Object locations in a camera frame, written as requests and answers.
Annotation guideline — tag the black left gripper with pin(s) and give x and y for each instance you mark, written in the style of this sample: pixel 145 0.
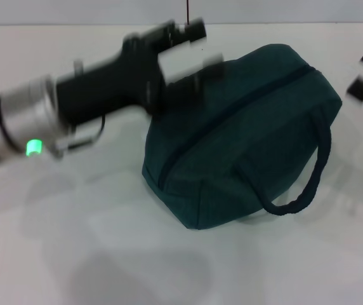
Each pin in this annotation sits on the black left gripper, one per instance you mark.
pixel 115 85

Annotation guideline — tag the dark teal lunch bag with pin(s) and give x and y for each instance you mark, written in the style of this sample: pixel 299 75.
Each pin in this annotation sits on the dark teal lunch bag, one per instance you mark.
pixel 248 143

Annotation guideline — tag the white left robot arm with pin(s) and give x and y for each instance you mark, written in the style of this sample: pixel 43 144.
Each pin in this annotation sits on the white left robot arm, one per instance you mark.
pixel 16 114

